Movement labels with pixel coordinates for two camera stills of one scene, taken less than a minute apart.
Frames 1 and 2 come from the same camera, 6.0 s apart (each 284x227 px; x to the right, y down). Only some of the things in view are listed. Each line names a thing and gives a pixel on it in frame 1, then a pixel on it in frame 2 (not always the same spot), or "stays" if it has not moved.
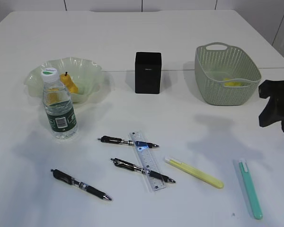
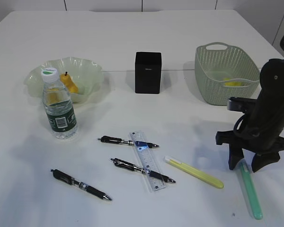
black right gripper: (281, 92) to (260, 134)
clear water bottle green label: (60, 111) stays
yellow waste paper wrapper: (232, 83) stays
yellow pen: (195, 173) stays
